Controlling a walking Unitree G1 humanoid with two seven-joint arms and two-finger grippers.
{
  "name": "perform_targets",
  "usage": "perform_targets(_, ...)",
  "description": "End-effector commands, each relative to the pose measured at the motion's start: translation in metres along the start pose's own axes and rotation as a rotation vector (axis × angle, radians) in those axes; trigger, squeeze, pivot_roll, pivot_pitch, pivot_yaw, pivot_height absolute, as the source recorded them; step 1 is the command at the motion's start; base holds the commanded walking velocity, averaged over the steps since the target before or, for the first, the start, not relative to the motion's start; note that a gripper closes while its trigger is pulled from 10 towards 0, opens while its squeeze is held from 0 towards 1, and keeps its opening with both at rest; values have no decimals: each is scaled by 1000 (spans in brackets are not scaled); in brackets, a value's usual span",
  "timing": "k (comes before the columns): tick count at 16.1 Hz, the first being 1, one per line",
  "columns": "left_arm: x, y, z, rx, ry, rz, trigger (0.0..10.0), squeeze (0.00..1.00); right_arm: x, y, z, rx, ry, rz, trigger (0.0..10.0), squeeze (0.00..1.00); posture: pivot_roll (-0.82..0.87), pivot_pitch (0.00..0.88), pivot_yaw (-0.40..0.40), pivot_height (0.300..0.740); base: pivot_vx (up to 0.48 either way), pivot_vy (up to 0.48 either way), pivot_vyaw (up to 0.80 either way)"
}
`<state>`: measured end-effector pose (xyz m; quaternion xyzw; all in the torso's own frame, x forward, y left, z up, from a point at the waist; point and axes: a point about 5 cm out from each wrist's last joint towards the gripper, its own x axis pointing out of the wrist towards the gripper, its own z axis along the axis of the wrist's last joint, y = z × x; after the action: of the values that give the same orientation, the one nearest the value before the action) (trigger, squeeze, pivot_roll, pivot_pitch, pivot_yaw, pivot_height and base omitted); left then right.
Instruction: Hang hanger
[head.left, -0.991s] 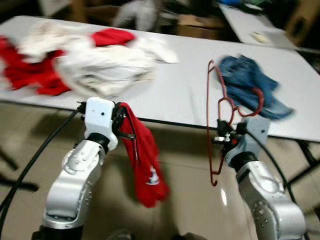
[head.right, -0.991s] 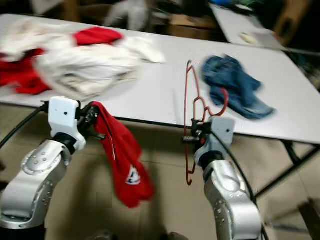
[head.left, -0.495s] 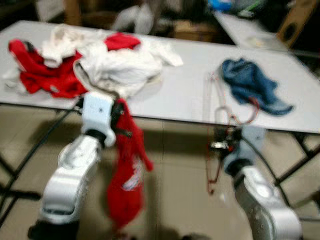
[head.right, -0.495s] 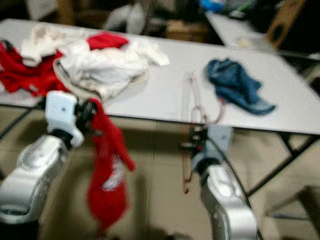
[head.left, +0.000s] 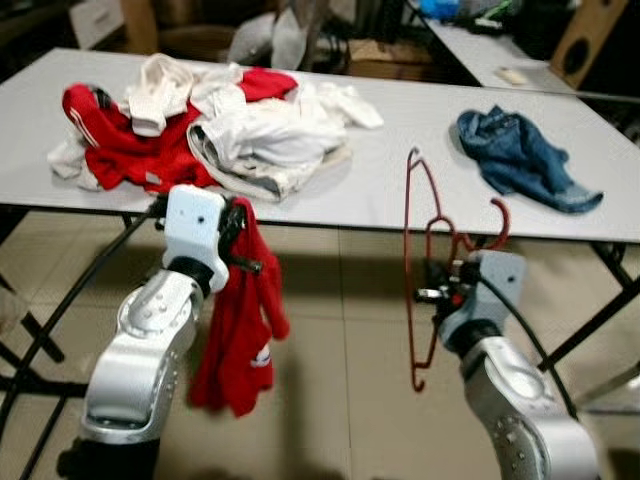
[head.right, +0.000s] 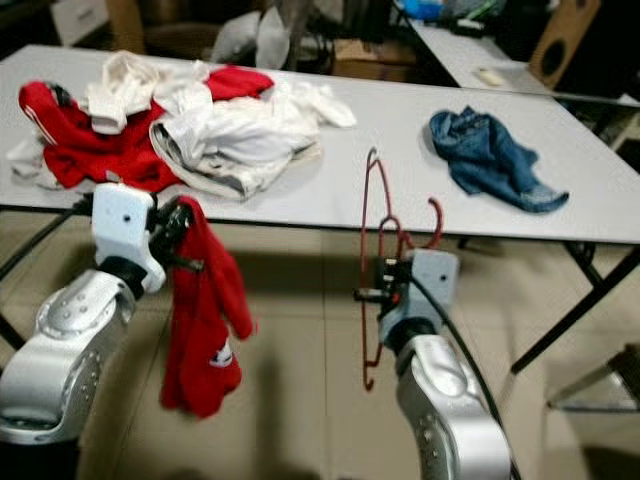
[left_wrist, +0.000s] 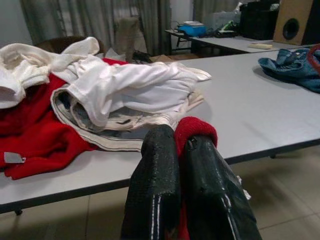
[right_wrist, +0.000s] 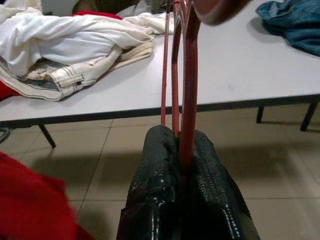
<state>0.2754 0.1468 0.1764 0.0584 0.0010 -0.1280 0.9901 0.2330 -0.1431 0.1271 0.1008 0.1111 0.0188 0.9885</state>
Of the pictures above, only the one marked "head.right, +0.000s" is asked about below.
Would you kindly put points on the wooden speaker box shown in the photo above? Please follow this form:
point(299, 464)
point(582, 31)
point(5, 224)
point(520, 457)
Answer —
point(565, 40)

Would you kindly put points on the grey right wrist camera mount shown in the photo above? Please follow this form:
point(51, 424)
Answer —
point(428, 290)

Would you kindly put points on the white plastic bags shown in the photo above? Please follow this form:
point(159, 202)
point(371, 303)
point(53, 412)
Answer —
point(250, 40)

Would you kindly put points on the white crumpled shirt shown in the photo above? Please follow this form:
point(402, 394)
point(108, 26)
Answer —
point(320, 103)

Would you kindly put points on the brown cardboard box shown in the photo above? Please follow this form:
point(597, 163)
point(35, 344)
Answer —
point(375, 60)

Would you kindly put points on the cream crumpled jacket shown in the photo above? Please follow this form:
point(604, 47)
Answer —
point(230, 150)

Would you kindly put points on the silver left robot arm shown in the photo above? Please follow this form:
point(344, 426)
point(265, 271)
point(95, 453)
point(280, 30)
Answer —
point(70, 350)

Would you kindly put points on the blue denim garment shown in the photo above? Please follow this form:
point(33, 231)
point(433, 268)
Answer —
point(490, 155)

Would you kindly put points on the red jacket with white stripes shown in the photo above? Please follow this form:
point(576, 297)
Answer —
point(80, 150)

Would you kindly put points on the long grey table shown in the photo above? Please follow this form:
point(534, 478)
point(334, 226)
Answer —
point(460, 50)

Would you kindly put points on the grey folding table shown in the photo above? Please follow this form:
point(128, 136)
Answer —
point(380, 115)

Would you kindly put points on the small white crumpled cloth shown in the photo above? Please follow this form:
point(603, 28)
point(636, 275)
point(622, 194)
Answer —
point(28, 160)

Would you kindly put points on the red plastic clothes hanger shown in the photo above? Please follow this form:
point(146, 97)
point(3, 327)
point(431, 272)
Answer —
point(363, 260)

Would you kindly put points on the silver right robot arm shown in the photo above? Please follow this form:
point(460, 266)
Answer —
point(450, 420)

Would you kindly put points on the cream hooded garment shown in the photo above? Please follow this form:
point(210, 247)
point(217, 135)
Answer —
point(120, 90)

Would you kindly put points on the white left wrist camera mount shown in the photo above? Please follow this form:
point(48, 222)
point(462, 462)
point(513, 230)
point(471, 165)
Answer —
point(125, 232)

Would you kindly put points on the red garment with white logo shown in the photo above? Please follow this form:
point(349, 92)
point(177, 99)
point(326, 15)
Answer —
point(205, 340)

